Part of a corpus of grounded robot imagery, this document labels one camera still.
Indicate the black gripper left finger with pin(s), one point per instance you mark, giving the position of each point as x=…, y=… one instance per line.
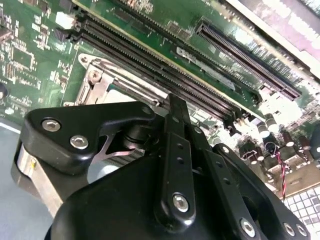
x=75, y=125

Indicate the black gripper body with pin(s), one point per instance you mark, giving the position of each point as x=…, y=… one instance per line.
x=112, y=212

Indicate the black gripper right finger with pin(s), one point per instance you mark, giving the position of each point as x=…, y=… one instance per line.
x=216, y=175

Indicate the silver CPU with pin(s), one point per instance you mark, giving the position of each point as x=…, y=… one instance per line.
x=120, y=96

